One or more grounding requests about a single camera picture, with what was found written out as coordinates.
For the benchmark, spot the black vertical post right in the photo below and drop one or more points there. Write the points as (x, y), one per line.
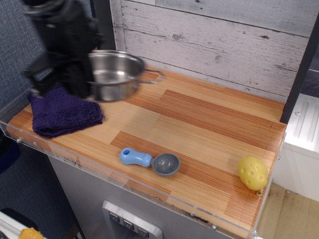
(301, 73)

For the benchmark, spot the silver toy fridge dispenser panel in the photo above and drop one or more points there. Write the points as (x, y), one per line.
(130, 221)

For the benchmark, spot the stainless steel pot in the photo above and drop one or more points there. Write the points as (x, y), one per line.
(118, 75)

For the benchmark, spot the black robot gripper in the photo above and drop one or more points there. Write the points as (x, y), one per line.
(68, 35)

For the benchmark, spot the black vertical post left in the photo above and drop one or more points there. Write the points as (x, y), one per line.
(101, 10)

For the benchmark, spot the yellow toy potato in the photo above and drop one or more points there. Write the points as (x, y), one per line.
(253, 172)

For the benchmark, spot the yellow black object bottom left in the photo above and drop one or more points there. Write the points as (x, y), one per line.
(30, 233)

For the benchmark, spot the white aluminium box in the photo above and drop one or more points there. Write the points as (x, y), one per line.
(297, 168)

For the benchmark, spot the clear acrylic table guard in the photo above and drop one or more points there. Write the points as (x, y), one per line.
(207, 126)

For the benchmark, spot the purple folded towel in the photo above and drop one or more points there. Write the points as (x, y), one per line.
(59, 113)

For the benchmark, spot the black vertical post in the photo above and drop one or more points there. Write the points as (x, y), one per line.
(101, 10)
(301, 73)

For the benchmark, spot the blue grey toy scoop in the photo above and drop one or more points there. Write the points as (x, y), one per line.
(165, 164)

